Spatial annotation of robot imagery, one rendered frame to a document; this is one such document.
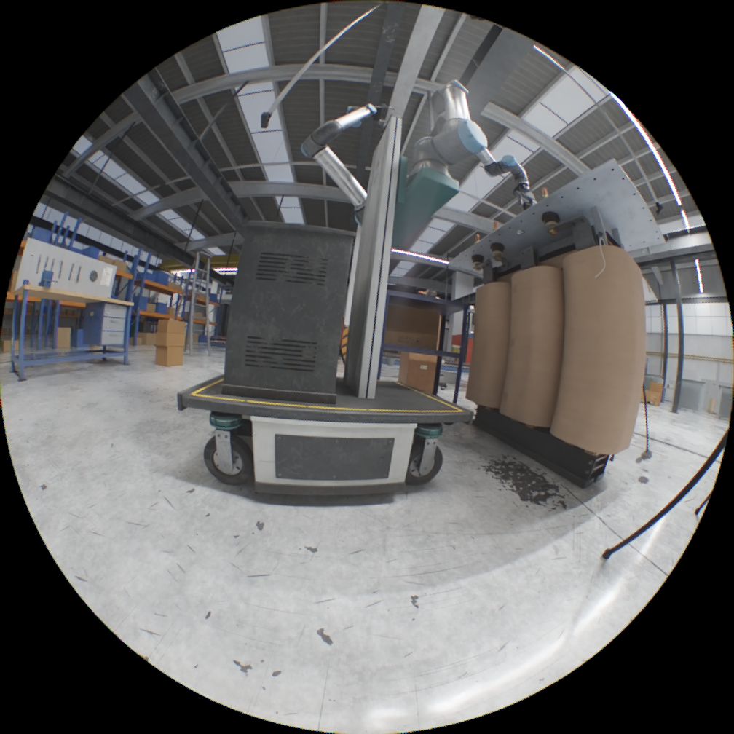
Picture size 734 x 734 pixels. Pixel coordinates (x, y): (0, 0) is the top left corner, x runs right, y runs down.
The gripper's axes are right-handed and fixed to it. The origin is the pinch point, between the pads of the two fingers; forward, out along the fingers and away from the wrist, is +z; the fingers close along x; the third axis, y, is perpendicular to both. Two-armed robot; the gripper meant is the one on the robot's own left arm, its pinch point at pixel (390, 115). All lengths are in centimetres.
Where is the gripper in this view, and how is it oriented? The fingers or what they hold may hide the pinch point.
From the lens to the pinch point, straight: 221.0
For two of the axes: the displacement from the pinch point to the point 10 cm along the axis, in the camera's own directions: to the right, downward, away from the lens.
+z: 9.8, -1.0, 1.7
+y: -1.4, -9.6, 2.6
